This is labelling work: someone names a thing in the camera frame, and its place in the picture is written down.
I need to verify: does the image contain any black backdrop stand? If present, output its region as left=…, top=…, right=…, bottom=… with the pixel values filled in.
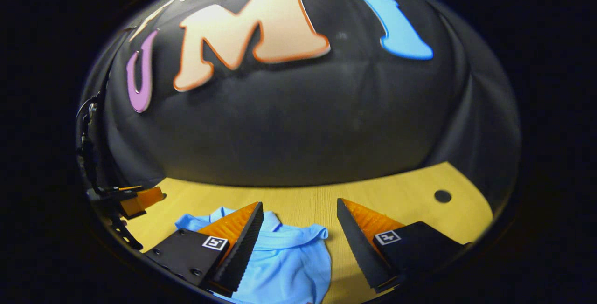
left=76, top=94, right=105, bottom=193

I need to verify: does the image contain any black backdrop cloth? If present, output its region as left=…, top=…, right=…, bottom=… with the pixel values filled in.
left=77, top=0, right=522, bottom=211

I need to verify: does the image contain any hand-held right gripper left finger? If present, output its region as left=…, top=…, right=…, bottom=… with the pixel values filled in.
left=146, top=201, right=264, bottom=297

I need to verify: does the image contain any light blue T-shirt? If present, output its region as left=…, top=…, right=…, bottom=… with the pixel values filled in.
left=175, top=207, right=333, bottom=304

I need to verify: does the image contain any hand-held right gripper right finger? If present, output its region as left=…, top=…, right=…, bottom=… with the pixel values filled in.
left=337, top=198, right=467, bottom=294

